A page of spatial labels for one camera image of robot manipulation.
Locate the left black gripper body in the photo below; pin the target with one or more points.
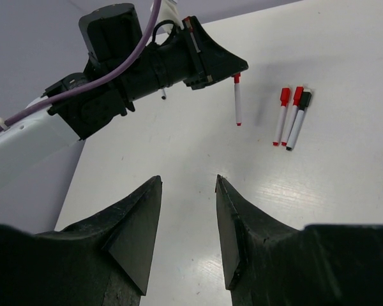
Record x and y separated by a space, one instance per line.
111 35

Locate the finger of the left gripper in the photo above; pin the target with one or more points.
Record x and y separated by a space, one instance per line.
213 63

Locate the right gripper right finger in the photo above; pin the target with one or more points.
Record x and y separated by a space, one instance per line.
266 262

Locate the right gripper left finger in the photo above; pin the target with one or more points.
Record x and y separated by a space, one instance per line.
104 259

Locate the white marker red tip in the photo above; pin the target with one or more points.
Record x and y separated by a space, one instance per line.
238 107
284 100
295 106

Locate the white marker black tip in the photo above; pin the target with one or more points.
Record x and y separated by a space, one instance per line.
163 94
304 103

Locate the red pen cap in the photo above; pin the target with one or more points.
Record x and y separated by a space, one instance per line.
237 78

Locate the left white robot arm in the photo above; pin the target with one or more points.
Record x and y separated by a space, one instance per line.
125 63

